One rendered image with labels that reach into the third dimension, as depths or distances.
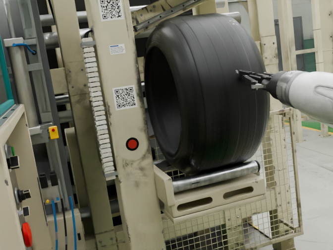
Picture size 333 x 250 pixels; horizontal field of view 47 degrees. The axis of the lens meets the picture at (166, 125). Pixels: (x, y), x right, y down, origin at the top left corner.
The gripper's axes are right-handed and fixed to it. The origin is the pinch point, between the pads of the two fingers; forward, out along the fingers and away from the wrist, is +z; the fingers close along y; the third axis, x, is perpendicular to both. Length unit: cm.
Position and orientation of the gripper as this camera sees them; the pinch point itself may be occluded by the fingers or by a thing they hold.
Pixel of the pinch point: (247, 76)
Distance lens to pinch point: 117.8
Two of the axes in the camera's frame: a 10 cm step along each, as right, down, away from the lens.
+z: -3.2, -2.5, 9.1
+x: 0.9, 9.5, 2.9
